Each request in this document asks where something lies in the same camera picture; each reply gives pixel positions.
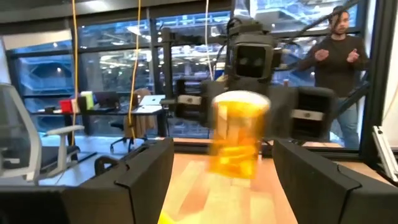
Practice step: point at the white office chair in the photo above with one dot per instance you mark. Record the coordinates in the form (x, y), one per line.
(18, 130)

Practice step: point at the black stand post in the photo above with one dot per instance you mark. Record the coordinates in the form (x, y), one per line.
(167, 68)

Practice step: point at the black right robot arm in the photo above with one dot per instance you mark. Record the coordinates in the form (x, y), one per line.
(248, 28)

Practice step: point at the yellow plastic mesh basket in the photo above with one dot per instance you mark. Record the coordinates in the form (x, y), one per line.
(164, 219)

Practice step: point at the silver laptop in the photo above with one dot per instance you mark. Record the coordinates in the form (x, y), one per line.
(150, 104)

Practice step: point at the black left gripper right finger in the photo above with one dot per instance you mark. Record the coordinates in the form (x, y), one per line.
(326, 196)

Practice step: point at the chair with brown coat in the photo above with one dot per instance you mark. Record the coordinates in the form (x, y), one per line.
(140, 124)

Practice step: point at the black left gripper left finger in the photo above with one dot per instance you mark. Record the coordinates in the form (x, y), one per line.
(124, 193)

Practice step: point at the orange pill bottle white cap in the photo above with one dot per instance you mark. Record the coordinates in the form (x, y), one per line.
(236, 137)

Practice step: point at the long black office desk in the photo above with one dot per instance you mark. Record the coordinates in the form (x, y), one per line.
(102, 113)

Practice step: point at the pale green box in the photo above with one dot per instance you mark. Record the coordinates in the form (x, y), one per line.
(87, 100)

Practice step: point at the black laptop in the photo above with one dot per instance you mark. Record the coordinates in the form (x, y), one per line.
(107, 100)

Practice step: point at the black arched bracket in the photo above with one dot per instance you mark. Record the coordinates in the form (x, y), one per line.
(107, 160)

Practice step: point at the red box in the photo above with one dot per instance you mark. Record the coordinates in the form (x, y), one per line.
(66, 106)

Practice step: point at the silver aluminium bracket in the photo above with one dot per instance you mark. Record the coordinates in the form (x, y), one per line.
(385, 152)

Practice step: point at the person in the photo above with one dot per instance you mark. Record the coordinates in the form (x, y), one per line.
(337, 68)

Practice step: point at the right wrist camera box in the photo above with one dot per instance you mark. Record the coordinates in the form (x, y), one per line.
(252, 57)

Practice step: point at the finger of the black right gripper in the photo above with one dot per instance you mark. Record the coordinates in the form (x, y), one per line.
(280, 115)
(206, 105)

